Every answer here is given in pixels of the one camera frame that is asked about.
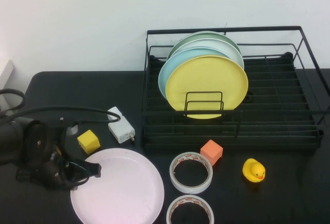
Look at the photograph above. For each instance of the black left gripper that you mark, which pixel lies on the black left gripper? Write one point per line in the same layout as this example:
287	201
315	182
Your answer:
43	144

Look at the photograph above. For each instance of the pink round plate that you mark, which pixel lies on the pink round plate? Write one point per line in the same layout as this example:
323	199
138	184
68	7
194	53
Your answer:
121	190

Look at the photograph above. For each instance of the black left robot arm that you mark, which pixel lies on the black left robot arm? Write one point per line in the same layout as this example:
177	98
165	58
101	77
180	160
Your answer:
10	141

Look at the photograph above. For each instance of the light blue round plate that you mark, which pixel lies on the light blue round plate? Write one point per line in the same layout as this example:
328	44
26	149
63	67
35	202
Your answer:
167	74

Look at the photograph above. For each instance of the yellow round plate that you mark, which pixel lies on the yellow round plate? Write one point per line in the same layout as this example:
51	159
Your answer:
206	79

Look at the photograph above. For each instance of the green round plate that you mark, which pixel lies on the green round plate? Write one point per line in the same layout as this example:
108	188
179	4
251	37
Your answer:
206	35

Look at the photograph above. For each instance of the white round plate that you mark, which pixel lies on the white round plate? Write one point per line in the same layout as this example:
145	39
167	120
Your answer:
219	46

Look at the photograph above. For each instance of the yellow foam cube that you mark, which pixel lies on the yellow foam cube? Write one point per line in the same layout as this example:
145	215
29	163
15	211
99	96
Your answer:
89	141

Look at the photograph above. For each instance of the white charger with prongs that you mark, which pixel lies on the white charger with prongs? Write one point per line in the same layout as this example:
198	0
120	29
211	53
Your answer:
121	129

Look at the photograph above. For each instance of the small white charger cube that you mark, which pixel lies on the small white charger cube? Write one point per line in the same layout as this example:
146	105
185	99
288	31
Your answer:
114	111

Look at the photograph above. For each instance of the white double-sided tape roll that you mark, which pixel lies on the white double-sided tape roll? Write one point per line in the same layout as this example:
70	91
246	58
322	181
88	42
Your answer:
190	198
190	188

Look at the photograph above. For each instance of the orange foam cube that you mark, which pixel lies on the orange foam cube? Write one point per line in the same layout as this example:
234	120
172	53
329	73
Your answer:
211	151

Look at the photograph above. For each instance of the yellow rubber duck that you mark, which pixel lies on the yellow rubber duck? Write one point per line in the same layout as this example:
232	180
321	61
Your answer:
254	171

